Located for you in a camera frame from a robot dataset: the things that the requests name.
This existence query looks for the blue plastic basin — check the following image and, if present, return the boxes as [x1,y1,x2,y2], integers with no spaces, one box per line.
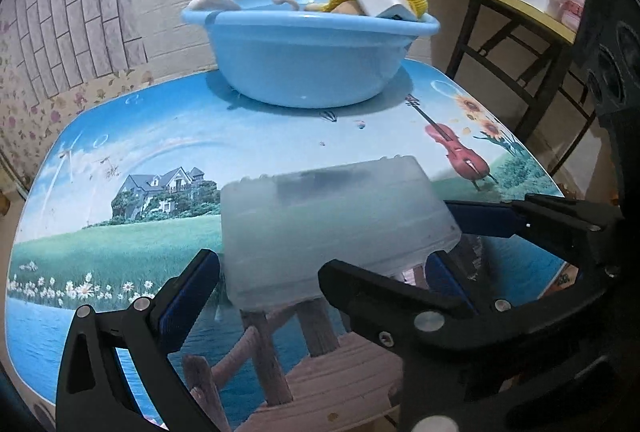
[181,0,441,108]

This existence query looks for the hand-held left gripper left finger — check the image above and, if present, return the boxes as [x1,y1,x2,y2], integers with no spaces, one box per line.
[56,248,231,432]

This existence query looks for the blue slipper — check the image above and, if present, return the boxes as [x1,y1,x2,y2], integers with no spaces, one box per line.
[32,404,57,429]

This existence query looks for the yellow side table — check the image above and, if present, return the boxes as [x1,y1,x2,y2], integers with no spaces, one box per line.
[422,0,603,174]

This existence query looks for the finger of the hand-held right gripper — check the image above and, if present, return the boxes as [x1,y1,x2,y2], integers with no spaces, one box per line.
[444,194,624,263]
[318,259,501,354]

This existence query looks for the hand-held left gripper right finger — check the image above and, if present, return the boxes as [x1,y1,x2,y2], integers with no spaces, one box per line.
[402,251,592,432]

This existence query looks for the frosted plastic box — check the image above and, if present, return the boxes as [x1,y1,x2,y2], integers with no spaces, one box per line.
[220,155,462,311]

